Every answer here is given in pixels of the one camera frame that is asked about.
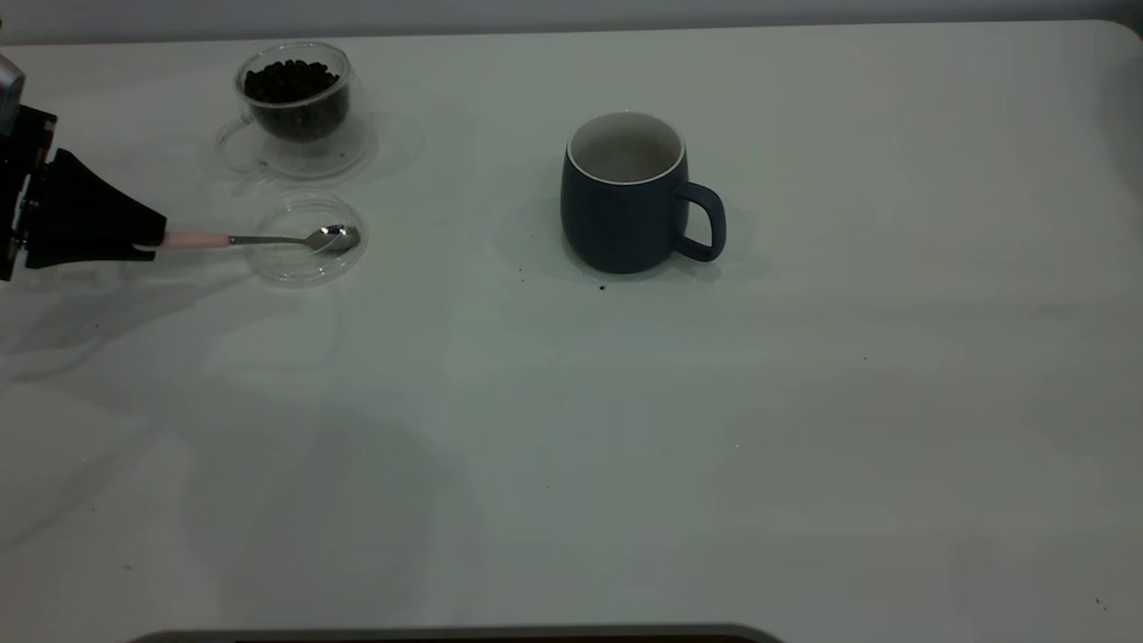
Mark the dark blue ceramic mug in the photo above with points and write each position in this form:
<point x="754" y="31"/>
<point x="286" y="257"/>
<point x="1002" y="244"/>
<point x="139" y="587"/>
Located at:
<point x="616" y="228"/>

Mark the pile of dark coffee beans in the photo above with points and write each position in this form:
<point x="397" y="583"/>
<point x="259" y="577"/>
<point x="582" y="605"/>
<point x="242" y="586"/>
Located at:
<point x="299" y="98"/>

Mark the clear glass saucer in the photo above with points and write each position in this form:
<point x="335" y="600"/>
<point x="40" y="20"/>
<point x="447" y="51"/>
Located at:
<point x="357" y="152"/>

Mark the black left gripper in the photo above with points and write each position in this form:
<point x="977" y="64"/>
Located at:
<point x="22" y="187"/>

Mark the clear glass cup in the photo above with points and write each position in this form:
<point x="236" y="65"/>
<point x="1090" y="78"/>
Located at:
<point x="308" y="134"/>

